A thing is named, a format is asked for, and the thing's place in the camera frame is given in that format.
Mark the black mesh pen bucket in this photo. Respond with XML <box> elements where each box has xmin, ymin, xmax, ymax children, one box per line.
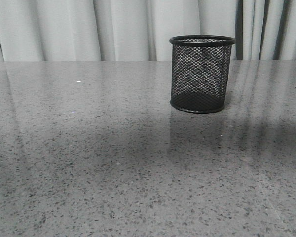
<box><xmin>169</xmin><ymin>35</ymin><xmax>236</xmax><ymax>114</ymax></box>

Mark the grey white curtain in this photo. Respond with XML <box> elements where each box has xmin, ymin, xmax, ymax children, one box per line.
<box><xmin>0</xmin><ymin>0</ymin><xmax>296</xmax><ymax>61</ymax></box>

